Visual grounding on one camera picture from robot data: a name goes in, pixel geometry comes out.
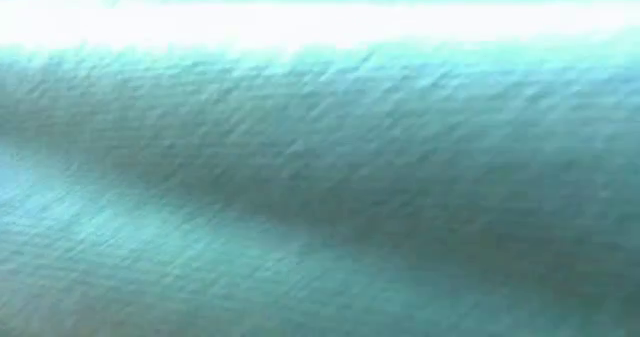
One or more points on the teal terry towel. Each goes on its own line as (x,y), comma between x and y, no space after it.
(320,177)

